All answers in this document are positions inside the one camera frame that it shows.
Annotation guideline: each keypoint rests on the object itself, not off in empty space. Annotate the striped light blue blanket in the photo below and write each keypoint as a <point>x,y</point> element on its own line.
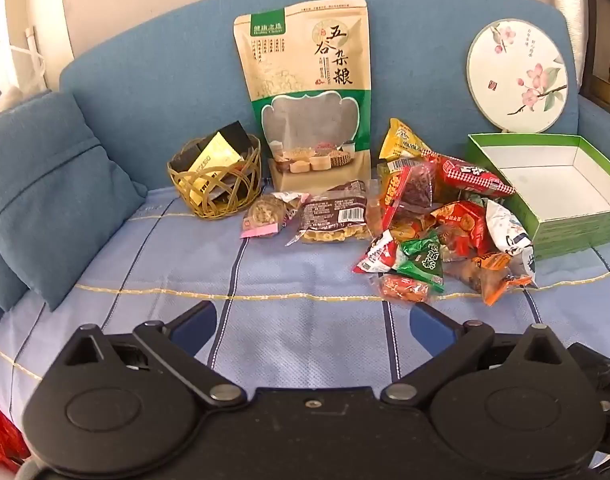
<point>285,280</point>

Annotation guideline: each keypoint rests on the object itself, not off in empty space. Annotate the red checkered noodle packet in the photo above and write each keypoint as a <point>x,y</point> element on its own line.
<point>470,175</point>

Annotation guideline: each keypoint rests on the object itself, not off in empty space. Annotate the large beige green grain pouch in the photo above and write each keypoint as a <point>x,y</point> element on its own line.
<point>295,70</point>

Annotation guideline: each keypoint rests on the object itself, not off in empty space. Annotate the red snack packet yellow print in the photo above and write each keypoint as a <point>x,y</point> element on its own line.
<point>460,220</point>

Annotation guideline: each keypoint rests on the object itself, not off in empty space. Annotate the black and gold packet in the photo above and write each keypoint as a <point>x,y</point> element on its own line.
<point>235,136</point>

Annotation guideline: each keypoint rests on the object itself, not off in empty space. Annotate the round floral fan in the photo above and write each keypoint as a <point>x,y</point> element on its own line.
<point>515,60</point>

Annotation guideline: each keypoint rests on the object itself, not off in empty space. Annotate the white blue snack packet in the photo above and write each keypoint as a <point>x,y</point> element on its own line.
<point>507,232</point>

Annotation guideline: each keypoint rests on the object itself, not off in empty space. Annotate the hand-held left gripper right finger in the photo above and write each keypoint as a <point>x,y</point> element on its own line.
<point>429,324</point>

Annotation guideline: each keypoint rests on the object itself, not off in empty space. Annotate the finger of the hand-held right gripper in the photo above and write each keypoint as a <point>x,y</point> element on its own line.
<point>602,372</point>

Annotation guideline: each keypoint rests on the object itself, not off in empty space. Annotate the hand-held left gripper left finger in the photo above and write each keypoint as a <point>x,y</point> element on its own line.
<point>195,325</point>

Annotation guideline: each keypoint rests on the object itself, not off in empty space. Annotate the blue cushion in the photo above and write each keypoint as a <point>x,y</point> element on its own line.
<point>45,185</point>

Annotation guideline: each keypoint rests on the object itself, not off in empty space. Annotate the green cardboard box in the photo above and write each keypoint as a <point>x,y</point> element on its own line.
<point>575,230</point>

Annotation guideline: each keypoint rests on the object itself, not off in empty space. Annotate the white rack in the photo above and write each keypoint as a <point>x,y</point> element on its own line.
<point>30,55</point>

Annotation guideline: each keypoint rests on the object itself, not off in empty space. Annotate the brown labelled clear snack packet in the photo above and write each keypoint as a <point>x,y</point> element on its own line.
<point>330,212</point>

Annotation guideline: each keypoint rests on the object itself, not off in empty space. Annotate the small red orange snack packet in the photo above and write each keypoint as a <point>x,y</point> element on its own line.
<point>405,288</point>

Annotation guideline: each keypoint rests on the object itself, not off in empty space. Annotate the woven wicker basket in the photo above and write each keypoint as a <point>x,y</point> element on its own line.
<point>210,206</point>

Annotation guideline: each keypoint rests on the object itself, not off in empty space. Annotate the green snack packet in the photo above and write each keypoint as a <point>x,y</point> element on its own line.
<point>422,260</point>

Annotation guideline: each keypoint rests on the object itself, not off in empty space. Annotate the pink labelled cookie packet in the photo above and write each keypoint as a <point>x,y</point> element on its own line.
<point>262,212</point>

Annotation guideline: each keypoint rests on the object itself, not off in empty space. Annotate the white foam roll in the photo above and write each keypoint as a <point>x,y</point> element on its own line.
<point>575,0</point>

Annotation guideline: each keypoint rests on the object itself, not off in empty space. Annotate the orange brown snack packet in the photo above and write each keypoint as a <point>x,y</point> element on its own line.
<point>495,268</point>

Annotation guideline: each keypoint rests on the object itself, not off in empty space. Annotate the blue sofa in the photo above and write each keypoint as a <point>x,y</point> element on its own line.
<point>185,85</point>

